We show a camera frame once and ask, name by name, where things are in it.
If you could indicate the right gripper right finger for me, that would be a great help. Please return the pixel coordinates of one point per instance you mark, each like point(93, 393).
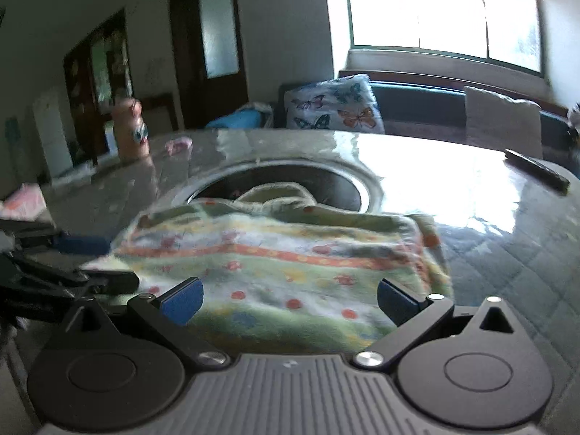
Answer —
point(398, 303)

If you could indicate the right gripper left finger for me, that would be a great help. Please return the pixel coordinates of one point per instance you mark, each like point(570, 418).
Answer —
point(182, 302)

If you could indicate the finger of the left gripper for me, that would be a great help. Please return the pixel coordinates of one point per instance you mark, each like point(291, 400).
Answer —
point(82, 245)

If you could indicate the colourful patterned child garment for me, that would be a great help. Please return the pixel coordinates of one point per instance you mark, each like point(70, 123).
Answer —
point(282, 273)

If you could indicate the pink white box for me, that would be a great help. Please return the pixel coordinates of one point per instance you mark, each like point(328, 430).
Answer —
point(26, 204)

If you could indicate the pink bottle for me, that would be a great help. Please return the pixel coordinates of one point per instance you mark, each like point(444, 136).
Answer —
point(130, 130)

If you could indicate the round black induction cooker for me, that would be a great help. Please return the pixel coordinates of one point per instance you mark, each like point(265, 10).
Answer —
point(327, 184)

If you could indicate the small pink cloth item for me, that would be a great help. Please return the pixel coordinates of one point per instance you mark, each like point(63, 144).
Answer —
point(178, 144)

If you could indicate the dark glass cabinet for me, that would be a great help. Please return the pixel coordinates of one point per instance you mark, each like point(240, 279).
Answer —
point(97, 74)

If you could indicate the black remote control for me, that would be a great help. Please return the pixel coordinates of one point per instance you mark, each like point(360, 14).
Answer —
point(537, 170)

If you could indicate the blue cushion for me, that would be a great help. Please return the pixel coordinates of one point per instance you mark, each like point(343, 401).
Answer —
point(247, 119)

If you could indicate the teal bench sofa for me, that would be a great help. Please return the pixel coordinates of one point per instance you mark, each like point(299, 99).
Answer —
point(429, 112)

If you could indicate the grey cushion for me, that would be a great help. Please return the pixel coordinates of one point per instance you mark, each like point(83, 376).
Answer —
point(499, 122)

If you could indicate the butterfly print pillow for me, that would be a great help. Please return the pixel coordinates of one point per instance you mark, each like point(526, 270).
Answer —
point(343, 104)

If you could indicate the dark wooden door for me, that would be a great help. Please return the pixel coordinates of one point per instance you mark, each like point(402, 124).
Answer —
point(208, 58)

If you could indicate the window with green frame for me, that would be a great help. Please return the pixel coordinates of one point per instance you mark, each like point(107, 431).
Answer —
point(504, 32)

